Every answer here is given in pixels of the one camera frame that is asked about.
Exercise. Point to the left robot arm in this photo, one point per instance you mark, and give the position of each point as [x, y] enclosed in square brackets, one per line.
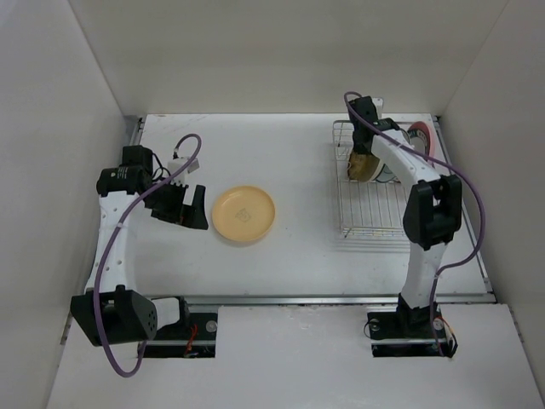
[110, 309]

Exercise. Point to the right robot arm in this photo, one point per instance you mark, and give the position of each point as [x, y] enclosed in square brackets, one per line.
[432, 216]

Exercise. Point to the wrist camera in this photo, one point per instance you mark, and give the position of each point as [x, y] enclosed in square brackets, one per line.
[379, 104]
[189, 167]

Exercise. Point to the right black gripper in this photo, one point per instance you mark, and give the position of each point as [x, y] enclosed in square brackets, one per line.
[361, 150]

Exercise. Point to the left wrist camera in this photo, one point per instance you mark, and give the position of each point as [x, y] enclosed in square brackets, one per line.
[189, 167]

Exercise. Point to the cream white bear plate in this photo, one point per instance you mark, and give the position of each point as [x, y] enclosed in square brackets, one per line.
[362, 166]

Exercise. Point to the aluminium front rail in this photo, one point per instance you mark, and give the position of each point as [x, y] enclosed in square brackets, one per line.
[328, 300]

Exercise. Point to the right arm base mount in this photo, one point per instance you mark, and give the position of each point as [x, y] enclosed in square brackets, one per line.
[390, 339]

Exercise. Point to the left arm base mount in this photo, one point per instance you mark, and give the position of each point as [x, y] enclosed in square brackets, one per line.
[191, 339]

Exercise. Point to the pink plate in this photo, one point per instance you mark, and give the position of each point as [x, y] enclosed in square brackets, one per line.
[423, 127]

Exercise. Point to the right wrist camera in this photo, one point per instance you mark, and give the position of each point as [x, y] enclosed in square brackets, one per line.
[379, 104]

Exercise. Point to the chrome wire dish rack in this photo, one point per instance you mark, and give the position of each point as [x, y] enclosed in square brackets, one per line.
[369, 211]

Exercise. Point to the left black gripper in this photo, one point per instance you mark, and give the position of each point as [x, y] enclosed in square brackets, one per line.
[191, 216]

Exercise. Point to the white plate dark lettered rim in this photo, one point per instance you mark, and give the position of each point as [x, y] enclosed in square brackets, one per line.
[418, 140]

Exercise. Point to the tan yellow plate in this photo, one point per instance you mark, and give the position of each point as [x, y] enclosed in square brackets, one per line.
[243, 214]

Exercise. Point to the white plate green rim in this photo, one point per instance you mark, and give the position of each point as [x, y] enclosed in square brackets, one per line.
[386, 176]

